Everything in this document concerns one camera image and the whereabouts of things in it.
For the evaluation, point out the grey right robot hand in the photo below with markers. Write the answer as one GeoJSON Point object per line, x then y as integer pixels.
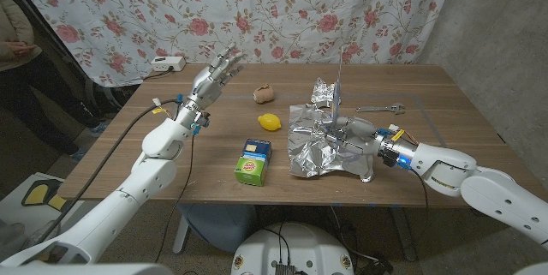
{"type": "Point", "coordinates": [364, 138]}

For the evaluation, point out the black power adapter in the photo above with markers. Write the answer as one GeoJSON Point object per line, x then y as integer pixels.
{"type": "Point", "coordinates": [379, 267]}

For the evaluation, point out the large aluminum foil sheet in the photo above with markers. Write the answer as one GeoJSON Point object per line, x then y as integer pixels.
{"type": "Point", "coordinates": [308, 155]}

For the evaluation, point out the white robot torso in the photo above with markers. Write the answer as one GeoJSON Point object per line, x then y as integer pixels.
{"type": "Point", "coordinates": [295, 245]}

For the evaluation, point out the floral backdrop cloth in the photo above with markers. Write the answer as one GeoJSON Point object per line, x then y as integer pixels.
{"type": "Point", "coordinates": [171, 9]}

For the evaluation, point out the small crumpled aluminum foil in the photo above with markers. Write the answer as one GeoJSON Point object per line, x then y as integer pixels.
{"type": "Point", "coordinates": [323, 93]}

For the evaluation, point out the green blue sponge package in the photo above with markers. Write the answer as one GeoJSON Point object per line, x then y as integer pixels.
{"type": "Point", "coordinates": [251, 165]}

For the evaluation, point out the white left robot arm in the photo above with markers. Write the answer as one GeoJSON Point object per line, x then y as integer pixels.
{"type": "Point", "coordinates": [128, 189]}

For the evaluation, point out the white robot body panel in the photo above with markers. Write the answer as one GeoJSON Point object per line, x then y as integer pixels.
{"type": "Point", "coordinates": [85, 270]}

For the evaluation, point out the grey blue stool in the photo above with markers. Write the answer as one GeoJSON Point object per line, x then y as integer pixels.
{"type": "Point", "coordinates": [218, 223]}

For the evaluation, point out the yellow black floor mat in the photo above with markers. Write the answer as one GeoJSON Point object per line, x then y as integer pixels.
{"type": "Point", "coordinates": [36, 193]}

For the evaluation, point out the silver metal tool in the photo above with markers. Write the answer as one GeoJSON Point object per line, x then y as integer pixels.
{"type": "Point", "coordinates": [377, 109]}

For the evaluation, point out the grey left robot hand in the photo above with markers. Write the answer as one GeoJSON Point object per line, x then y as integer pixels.
{"type": "Point", "coordinates": [207, 88]}

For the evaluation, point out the yellow lemon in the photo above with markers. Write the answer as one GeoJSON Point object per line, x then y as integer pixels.
{"type": "Point", "coordinates": [269, 122]}

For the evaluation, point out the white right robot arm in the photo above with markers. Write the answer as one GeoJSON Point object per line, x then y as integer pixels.
{"type": "Point", "coordinates": [484, 185]}

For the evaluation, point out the person in beige jacket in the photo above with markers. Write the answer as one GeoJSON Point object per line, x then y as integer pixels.
{"type": "Point", "coordinates": [13, 31]}

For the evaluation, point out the brown potato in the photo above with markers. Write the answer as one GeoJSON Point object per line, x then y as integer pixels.
{"type": "Point", "coordinates": [263, 93]}

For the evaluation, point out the white power strip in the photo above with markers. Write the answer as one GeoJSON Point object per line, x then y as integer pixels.
{"type": "Point", "coordinates": [167, 63]}

